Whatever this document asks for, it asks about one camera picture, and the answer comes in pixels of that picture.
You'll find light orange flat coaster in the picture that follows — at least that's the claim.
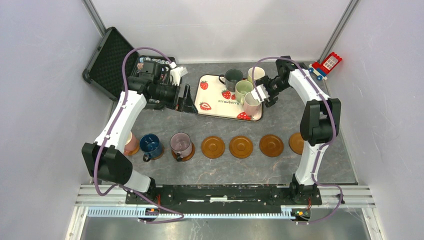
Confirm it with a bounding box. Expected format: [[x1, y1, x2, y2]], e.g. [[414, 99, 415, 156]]
[[124, 147, 140, 156]]

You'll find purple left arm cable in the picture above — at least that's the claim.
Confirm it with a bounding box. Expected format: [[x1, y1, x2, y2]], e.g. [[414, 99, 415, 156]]
[[92, 46, 185, 225]]

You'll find light green mug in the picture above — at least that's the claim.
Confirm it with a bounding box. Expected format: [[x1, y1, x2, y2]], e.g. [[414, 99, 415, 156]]
[[235, 80, 254, 105]]

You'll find brown grooved wooden coaster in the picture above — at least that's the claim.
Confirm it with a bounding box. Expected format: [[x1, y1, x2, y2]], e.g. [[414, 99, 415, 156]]
[[171, 142, 196, 162], [229, 135, 254, 159], [259, 134, 284, 158], [201, 136, 226, 159], [288, 132, 304, 155]]

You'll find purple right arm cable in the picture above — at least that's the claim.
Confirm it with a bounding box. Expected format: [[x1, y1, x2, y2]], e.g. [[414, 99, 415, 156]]
[[250, 56, 344, 226]]

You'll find white strawberry print tray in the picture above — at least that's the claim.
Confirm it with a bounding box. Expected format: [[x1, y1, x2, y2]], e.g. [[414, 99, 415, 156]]
[[194, 74, 263, 122]]

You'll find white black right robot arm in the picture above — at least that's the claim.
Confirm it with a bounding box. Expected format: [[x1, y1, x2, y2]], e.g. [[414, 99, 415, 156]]
[[252, 56, 341, 204]]

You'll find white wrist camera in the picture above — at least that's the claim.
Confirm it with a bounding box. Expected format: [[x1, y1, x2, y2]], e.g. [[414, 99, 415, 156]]
[[169, 62, 188, 86], [250, 84, 270, 103]]

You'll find black poker chip case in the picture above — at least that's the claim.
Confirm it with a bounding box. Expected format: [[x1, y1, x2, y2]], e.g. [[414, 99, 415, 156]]
[[82, 27, 176, 110]]

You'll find dark walnut coaster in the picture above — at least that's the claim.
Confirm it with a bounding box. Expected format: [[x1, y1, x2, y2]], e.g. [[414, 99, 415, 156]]
[[147, 145, 165, 161]]

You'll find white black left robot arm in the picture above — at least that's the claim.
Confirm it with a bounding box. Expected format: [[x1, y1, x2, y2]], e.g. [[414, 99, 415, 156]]
[[81, 60, 198, 204]]

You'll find lilac mug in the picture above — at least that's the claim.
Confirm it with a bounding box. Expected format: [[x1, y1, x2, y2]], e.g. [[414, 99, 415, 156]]
[[170, 132, 192, 151]]

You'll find yellow-green mug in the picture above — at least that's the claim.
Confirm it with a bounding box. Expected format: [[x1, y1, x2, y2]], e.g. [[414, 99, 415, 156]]
[[247, 67, 266, 84]]

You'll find dark blue mug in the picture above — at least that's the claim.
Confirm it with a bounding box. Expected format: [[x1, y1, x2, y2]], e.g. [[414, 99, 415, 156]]
[[139, 133, 163, 162]]

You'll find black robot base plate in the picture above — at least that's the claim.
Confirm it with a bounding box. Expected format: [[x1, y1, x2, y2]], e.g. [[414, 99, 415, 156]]
[[144, 184, 323, 214]]

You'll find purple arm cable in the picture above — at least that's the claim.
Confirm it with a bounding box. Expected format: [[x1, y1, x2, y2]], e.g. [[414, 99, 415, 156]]
[[92, 46, 185, 225], [250, 56, 344, 226]]

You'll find pale pink white mug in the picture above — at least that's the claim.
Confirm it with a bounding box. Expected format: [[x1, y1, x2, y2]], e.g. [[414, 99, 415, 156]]
[[243, 92, 261, 116]]

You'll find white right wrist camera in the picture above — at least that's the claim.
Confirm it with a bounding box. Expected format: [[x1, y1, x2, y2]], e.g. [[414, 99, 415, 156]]
[[250, 84, 270, 103]]

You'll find red blue toy block car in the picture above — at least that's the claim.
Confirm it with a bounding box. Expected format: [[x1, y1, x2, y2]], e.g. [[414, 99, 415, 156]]
[[308, 52, 343, 81]]

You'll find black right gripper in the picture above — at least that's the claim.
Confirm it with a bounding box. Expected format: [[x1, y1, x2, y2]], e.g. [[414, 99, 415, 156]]
[[253, 75, 291, 108]]

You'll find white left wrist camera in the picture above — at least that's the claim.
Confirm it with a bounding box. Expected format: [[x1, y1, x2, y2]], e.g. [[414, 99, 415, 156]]
[[169, 62, 188, 86]]

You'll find aluminium frame rail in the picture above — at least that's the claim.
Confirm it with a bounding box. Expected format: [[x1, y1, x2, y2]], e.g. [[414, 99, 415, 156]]
[[67, 184, 385, 240]]

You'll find dark green mug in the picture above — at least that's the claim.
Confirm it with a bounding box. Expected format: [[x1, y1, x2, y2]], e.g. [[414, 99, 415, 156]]
[[218, 69, 243, 92]]

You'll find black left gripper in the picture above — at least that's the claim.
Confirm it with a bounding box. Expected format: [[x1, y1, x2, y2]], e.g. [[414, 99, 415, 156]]
[[150, 81, 198, 115]]

